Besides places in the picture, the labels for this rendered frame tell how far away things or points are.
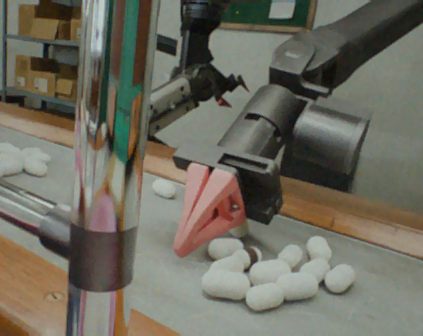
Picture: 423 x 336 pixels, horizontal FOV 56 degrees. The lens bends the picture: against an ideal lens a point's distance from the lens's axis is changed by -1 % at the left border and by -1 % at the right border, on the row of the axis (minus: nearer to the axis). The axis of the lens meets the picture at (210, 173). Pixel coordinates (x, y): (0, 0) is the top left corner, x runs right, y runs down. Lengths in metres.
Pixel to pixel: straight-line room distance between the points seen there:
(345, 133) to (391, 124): 1.99
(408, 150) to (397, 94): 0.31
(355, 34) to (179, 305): 0.36
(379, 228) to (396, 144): 1.89
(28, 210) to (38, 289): 0.11
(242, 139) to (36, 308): 0.23
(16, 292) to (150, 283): 0.10
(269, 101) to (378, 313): 0.22
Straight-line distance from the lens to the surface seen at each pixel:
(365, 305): 0.36
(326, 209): 0.52
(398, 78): 2.38
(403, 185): 2.40
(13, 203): 0.18
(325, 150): 0.40
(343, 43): 0.49
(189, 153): 0.37
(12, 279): 0.28
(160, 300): 0.31
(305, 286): 0.33
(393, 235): 0.50
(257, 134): 0.39
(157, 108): 1.06
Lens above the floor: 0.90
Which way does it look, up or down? 14 degrees down
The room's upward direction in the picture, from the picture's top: 8 degrees clockwise
